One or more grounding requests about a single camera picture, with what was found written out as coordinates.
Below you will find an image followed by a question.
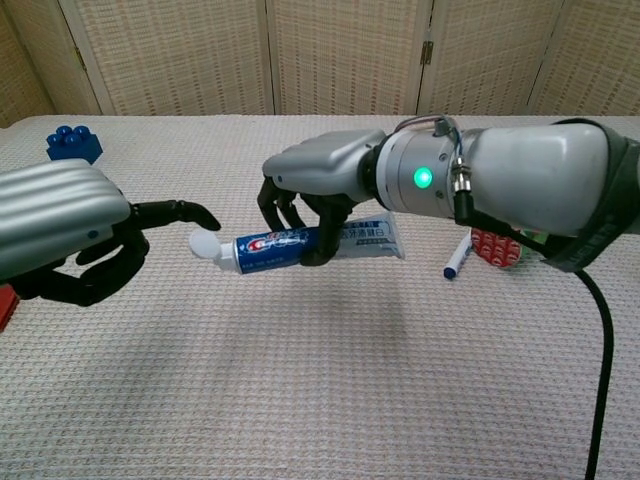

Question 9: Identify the green Pringles can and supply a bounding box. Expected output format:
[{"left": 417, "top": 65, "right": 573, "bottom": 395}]
[{"left": 469, "top": 225, "right": 546, "bottom": 270}]

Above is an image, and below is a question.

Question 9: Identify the white waffle tablecloth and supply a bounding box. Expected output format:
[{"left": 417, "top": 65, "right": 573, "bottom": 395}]
[{"left": 0, "top": 114, "right": 640, "bottom": 480}]

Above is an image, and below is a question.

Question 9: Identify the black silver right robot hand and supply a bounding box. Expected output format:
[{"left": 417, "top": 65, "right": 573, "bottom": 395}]
[{"left": 257, "top": 128, "right": 389, "bottom": 266}]

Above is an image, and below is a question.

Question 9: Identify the blue white toothpaste tube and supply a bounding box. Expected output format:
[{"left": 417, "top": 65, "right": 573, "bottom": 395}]
[{"left": 188, "top": 212, "right": 406, "bottom": 275}]

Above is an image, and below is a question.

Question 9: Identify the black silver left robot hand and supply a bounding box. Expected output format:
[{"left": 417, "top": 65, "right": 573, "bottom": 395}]
[{"left": 0, "top": 158, "right": 222, "bottom": 307}]

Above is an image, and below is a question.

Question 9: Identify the woven folding screen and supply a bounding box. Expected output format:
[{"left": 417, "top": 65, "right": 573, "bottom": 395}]
[{"left": 0, "top": 0, "right": 640, "bottom": 129}]

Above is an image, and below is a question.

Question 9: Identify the white blue marker pen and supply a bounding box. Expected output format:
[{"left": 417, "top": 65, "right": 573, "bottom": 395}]
[{"left": 442, "top": 230, "right": 474, "bottom": 281}]

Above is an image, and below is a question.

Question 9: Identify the blue toy building block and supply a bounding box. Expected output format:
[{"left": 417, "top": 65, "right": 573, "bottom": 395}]
[{"left": 46, "top": 124, "right": 104, "bottom": 165}]

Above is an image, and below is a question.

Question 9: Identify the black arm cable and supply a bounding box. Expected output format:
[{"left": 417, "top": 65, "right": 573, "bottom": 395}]
[{"left": 452, "top": 189, "right": 615, "bottom": 480}]

